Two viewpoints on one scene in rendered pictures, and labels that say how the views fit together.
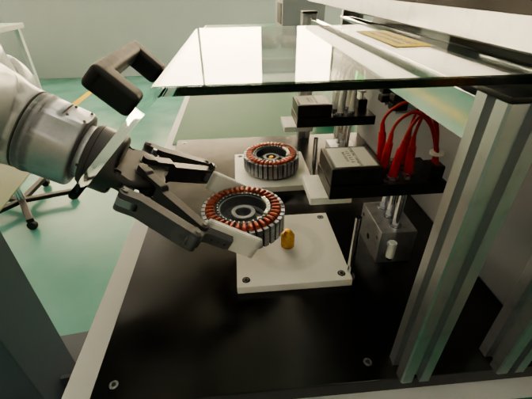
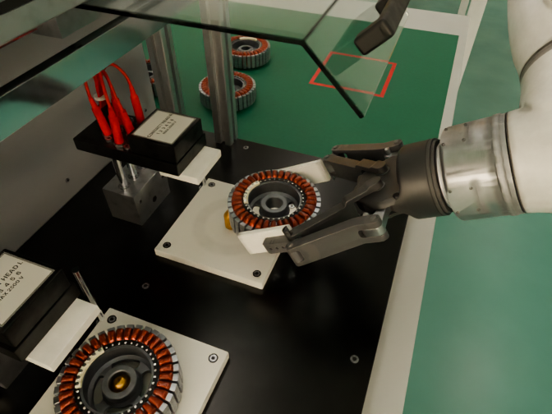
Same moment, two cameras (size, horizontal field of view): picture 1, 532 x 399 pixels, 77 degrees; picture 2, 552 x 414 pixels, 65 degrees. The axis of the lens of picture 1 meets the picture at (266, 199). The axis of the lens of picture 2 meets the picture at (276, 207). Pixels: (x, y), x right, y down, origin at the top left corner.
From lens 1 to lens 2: 0.74 m
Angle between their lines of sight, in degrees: 99
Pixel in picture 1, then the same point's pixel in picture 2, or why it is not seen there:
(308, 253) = (221, 209)
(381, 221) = (148, 173)
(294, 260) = not seen: hidden behind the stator
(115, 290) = (414, 274)
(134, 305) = (392, 229)
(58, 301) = not seen: outside the picture
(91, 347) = (425, 230)
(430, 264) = (226, 62)
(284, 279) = not seen: hidden behind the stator
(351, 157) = (165, 125)
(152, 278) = (375, 250)
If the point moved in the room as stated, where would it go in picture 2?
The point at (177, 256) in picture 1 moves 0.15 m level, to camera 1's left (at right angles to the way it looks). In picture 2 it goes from (347, 267) to (470, 312)
